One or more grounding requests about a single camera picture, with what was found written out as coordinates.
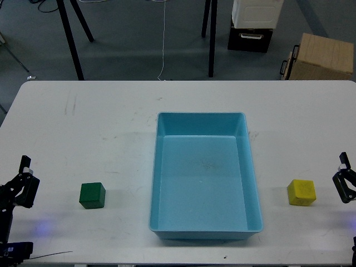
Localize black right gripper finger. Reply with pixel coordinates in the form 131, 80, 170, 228
332, 152, 355, 204

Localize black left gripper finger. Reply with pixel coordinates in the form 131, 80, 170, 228
14, 155, 40, 209

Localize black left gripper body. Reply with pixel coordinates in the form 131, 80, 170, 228
1, 181, 21, 211

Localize yellow cube block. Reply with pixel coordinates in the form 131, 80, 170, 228
287, 179, 317, 206

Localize green cube block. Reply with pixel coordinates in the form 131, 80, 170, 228
78, 182, 106, 209

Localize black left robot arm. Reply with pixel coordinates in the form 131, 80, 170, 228
1, 155, 39, 266

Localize blue plastic bin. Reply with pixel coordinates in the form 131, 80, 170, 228
149, 112, 264, 240

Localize black drawer cabinet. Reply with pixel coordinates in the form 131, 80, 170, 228
228, 22, 274, 53

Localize black left table legs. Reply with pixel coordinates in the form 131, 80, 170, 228
56, 0, 94, 81

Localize black table legs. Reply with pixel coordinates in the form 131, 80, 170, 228
201, 0, 217, 78
56, 0, 94, 81

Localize black right table legs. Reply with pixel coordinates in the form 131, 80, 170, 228
201, 0, 217, 78

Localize thin black cable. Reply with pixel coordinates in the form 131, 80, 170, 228
29, 251, 73, 260

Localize wooden box with handles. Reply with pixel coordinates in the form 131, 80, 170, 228
280, 33, 354, 80

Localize white hanging cord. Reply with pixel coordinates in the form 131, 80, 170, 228
157, 0, 167, 81

